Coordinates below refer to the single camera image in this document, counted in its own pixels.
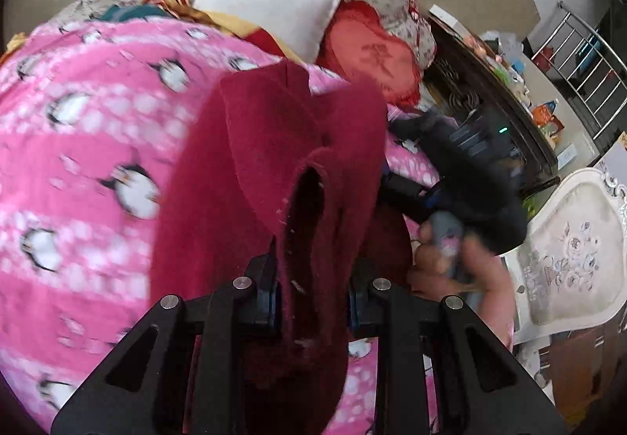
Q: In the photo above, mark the dark red knit garment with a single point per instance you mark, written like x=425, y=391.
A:
x=274, y=146

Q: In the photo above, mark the dark wooden cabinet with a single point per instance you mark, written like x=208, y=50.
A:
x=490, y=87

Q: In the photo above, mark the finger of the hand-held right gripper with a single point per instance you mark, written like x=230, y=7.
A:
x=406, y=195

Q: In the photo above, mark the orange yellow cloth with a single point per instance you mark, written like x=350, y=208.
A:
x=230, y=23

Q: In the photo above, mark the white pillow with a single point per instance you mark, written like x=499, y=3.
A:
x=264, y=4

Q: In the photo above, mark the red cushion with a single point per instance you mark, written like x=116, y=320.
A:
x=372, y=53

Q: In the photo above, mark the pink penguin printed blanket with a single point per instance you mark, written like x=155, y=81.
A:
x=88, y=170

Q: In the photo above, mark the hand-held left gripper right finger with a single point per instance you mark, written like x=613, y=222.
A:
x=353, y=312

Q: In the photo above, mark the teal cloth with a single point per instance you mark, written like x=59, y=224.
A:
x=130, y=12

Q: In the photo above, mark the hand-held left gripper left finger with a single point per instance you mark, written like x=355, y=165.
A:
x=268, y=298

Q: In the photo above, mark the person's right hand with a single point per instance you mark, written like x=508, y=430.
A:
x=436, y=273

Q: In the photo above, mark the metal rack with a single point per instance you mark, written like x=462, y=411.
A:
x=583, y=58

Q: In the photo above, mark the white ornate chair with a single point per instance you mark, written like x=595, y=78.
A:
x=563, y=258

